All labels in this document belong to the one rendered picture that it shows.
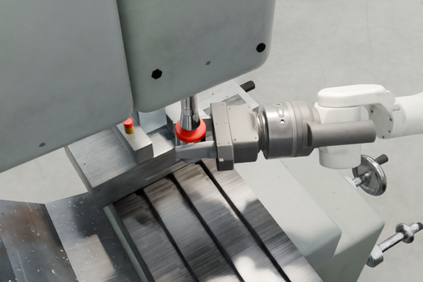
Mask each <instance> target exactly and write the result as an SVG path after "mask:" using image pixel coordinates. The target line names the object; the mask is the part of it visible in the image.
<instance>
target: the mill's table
mask: <svg viewBox="0 0 423 282"><path fill-rule="evenodd" d="M108 208H109V209H110V211H111V213H112V215H113V216H114V218H115V220H116V222H117V224H118V226H119V228H120V230H121V232H122V234H123V235H124V237H125V239H126V241H127V242H128V245H129V246H130V248H131V250H132V252H133V254H134V256H135V258H136V259H137V261H138V263H139V265H140V267H141V268H142V271H143V272H144V275H145V276H146V278H147V280H148V282H323V281H322V279H321V278H320V276H319V275H318V274H317V273H316V272H315V270H314V269H313V267H311V265H310V264H309V263H308V261H307V260H306V259H305V258H304V256H303V255H302V254H301V252H300V251H299V250H298V249H297V247H296V246H295V245H294V243H292V241H291V240H290V238H289V237H288V236H287V235H286V233H285V232H284V231H283V229H282V228H281V227H280V226H279V224H278V223H277V222H276V220H275V219H274V218H273V217H272V215H271V214H270V213H269V212H268V211H267V209H266V208H265V206H264V205H263V204H262V203H261V202H260V200H259V199H258V197H257V196H256V195H255V194H254V193H253V191H252V190H251V189H250V187H249V186H248V185H247V184H246V182H245V181H244V180H243V179H242V177H241V176H240V175H239V173H238V172H237V171H236V170H235V168H234V169H233V170H231V171H217V164H216V159H210V158H206V159H202V160H200V161H199V162H195V163H189V164H188V165H186V166H184V167H182V168H180V169H178V170H176V171H174V172H172V173H170V174H168V175H167V176H164V177H163V178H160V179H158V180H156V181H154V182H153V183H150V184H148V185H146V186H145V187H143V188H141V189H139V190H137V191H135V192H133V193H131V194H129V195H127V196H125V197H124V198H122V199H120V200H118V201H116V202H114V203H112V204H110V205H108Z"/></svg>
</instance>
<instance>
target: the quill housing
mask: <svg viewBox="0 0 423 282"><path fill-rule="evenodd" d="M116 2H117V6H118V14H119V18H120V25H121V32H122V37H123V44H124V48H125V55H126V60H127V67H128V74H129V78H130V86H131V90H132V98H133V109H134V110H136V111H139V112H142V113H149V112H153V111H157V110H159V109H162V108H165V107H166V106H169V105H171V104H174V103H177V102H178V101H181V100H183V99H186V98H188V97H191V96H193V95H195V94H198V93H200V92H203V91H206V90H207V89H210V88H212V87H215V86H217V85H219V84H222V83H225V82H227V81H229V80H232V79H235V78H236V77H239V76H242V75H244V74H246V73H248V72H251V71H254V70H256V69H258V68H260V67H261V66H262V65H263V64H264V63H265V61H267V59H268V56H269V52H270V49H271V39H272V32H273V21H274V10H275V5H276V0H116Z"/></svg>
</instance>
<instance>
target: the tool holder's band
mask: <svg viewBox="0 0 423 282"><path fill-rule="evenodd" d="M200 121H201V123H200V126H199V127H198V128H197V129H196V130H195V131H193V132H187V131H185V130H184V129H183V128H182V127H181V126H180V124H179V121H178V122H177V123H176V125H175V134H176V136H177V138H178V139H180V140H181V141H183V142H187V143H193V142H197V141H199V140H201V139H202V138H203V137H204V136H205V133H206V125H205V123H204V121H203V120H201V119H200Z"/></svg>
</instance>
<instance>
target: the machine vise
mask: <svg viewBox="0 0 423 282"><path fill-rule="evenodd" d="M197 97H198V106H199V107H200V108H201V109H202V110H203V111H204V112H205V114H206V115H210V113H211V109H210V103H217V102H226V105H227V106H234V105H243V104H250V105H251V106H252V111H253V112H254V111H255V112H256V113H257V114H258V113H259V105H258V104H257V103H256V102H255V101H254V100H253V99H252V98H251V97H250V96H249V95H248V94H247V93H246V92H245V91H244V90H243V89H242V88H241V87H240V86H239V85H238V84H237V83H236V82H235V81H234V80H233V79H232V80H229V81H227V82H225V83H222V84H219V85H217V86H215V87H212V88H210V89H207V90H206V91H203V92H200V93H198V94H197ZM129 118H131V119H132V120H133V127H134V132H133V133H131V134H127V133H125V129H124V125H123V123H121V124H119V125H116V126H113V127H111V128H109V129H106V130H103V131H102V132H99V133H96V134H94V135H92V136H90V137H87V138H84V139H82V140H80V141H77V142H74V143H73V144H70V145H67V146H65V147H64V149H65V153H66V154H67V157H68V158H69V160H70V162H71V164H72V165H73V167H74V169H75V170H76V172H77V174H78V175H79V177H80V179H81V181H82V182H83V184H84V185H85V187H86V189H87V191H88V192H89V194H90V195H91V198H92V199H93V201H94V202H95V204H96V206H97V207H98V208H99V209H102V208H104V207H106V206H108V205H110V204H112V203H114V202H116V201H118V200H120V199H122V198H124V197H125V196H127V195H129V194H131V193H133V192H135V191H137V190H139V189H141V188H143V187H145V186H146V185H148V184H150V183H153V182H154V181H156V180H158V179H160V178H163V177H164V176H167V175H168V174H170V173H172V172H174V171H176V170H178V169H180V168H182V167H184V166H186V165H188V164H189V163H187V162H183V161H182V160H181V159H177V158H176V154H175V146H176V138H175V136H174V135H173V134H172V133H171V131H170V130H169V129H168V128H167V127H166V125H163V126H161V127H159V128H157V129H155V130H153V131H151V132H149V133H146V134H145V132H144V131H143V130H142V128H141V127H140V125H139V124H138V123H137V122H136V121H135V119H134V118H133V116H132V115H130V117H129Z"/></svg>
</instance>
